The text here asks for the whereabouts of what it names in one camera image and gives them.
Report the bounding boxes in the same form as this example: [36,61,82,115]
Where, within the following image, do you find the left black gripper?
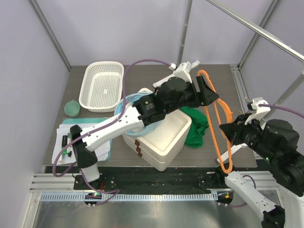
[165,76,219,115]

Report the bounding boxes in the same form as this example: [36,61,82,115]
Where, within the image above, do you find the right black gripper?
[219,111,276,161]

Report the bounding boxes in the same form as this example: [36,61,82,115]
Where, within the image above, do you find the orange clothes hanger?
[197,69,233,174]

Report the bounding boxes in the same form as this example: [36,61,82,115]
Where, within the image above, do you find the green t shirt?
[180,106,209,149]

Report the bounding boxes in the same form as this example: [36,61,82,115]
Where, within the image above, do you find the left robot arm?
[70,76,219,190]

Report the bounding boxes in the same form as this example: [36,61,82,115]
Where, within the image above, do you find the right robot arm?
[214,114,304,228]

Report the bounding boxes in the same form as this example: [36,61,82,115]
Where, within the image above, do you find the white stacked storage box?
[122,110,192,171]

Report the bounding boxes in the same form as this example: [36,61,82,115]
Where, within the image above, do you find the light blue headphones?
[114,93,160,136]

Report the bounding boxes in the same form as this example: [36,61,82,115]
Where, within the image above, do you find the metal clothes rack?
[152,0,304,164]

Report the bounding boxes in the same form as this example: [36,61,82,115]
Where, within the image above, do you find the white perforated plastic basket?
[79,61,124,113]

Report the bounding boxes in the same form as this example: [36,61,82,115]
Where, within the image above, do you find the teal bordered mat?
[62,117,107,143]

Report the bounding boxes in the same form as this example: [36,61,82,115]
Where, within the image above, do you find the green plastic cup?
[64,100,80,117]

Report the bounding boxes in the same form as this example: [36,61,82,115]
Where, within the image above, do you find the green highlighter marker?
[61,135,69,155]

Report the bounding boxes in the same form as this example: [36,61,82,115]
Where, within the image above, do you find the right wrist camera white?
[245,97,271,125]

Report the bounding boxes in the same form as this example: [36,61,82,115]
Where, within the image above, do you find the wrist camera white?
[245,97,271,125]
[169,61,192,83]

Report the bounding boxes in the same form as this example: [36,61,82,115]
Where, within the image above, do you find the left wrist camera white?
[169,61,192,83]

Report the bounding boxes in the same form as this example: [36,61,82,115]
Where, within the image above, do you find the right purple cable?
[258,103,304,121]

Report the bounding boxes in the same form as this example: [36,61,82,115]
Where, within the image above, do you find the purple cable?
[258,103,304,121]
[52,58,173,206]

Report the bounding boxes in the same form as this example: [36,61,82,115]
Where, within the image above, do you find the white slotted cable duct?
[40,192,218,202]

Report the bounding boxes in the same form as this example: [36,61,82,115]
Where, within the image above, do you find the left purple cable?
[52,58,173,206]

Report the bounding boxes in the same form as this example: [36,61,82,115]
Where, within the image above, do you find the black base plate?
[45,166,243,193]

